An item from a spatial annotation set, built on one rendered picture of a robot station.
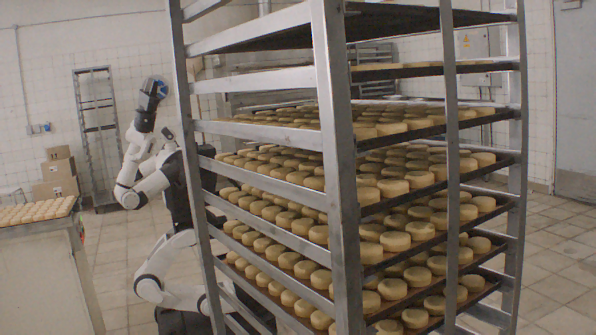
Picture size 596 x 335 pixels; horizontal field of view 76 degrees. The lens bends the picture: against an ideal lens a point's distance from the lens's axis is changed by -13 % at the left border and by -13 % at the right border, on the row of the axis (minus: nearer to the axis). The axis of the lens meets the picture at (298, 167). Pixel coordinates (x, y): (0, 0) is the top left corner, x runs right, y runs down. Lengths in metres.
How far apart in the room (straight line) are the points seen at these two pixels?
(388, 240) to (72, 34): 5.93
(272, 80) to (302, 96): 4.96
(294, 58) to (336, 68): 5.11
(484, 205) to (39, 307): 2.08
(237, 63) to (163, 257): 3.57
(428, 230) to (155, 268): 1.74
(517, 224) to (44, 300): 2.09
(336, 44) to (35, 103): 5.99
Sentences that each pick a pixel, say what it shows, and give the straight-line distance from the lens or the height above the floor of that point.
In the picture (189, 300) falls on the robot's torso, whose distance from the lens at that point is 2.37.
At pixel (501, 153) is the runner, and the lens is 0.91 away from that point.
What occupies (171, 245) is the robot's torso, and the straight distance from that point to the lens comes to 2.21.
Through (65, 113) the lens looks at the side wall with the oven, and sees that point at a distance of 6.33.
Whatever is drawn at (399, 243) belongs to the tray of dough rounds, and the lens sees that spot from 0.69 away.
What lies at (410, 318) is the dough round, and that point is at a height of 0.97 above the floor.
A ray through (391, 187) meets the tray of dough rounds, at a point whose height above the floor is 1.24.
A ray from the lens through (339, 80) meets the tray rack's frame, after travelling 0.53.
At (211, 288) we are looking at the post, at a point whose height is 0.88.
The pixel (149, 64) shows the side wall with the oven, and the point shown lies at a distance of 6.27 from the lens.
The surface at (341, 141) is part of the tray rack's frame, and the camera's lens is 0.53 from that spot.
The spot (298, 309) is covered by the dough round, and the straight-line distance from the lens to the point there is 0.87.
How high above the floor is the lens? 1.41
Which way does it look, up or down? 12 degrees down
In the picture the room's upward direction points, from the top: 5 degrees counter-clockwise
